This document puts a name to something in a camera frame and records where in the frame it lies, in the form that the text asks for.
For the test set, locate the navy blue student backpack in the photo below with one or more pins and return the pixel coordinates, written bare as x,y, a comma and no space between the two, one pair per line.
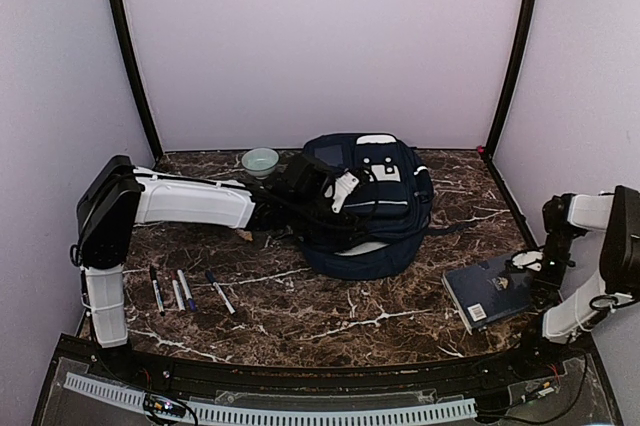
394,201

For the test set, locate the dark blue hardcover book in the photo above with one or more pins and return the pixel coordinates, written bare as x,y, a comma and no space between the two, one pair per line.
489,291

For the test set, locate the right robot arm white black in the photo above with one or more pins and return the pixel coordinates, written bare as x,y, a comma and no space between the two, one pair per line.
588,266

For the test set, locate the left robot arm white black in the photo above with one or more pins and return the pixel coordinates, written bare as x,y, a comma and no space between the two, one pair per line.
307,196

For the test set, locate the celadon bowl rear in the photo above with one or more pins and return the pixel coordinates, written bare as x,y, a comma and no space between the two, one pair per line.
260,162

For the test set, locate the blue cap marker pen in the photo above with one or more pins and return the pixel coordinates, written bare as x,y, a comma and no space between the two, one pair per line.
217,287

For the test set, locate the red cap marker pen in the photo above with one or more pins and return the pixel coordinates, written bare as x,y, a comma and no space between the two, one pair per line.
177,291

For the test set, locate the purple tip white marker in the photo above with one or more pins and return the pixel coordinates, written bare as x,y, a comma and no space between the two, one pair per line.
188,294

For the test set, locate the black marker pen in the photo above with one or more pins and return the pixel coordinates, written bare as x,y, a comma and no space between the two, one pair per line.
157,291

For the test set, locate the small circuit board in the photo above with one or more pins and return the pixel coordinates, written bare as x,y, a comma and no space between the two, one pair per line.
163,407

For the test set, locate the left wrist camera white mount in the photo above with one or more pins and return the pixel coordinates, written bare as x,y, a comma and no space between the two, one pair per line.
342,187

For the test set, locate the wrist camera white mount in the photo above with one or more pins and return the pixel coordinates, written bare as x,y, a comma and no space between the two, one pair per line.
526,260
342,187

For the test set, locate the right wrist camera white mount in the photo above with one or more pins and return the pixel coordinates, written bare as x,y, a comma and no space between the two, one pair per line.
526,260

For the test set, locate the grey slotted cable duct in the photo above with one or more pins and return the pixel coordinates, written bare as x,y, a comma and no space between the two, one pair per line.
276,411

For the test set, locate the black right frame post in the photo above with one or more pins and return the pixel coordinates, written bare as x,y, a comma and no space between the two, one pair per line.
516,56

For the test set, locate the black frame post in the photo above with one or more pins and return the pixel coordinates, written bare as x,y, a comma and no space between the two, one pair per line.
516,56
128,55

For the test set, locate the black left frame post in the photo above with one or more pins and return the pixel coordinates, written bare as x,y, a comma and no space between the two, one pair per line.
128,55

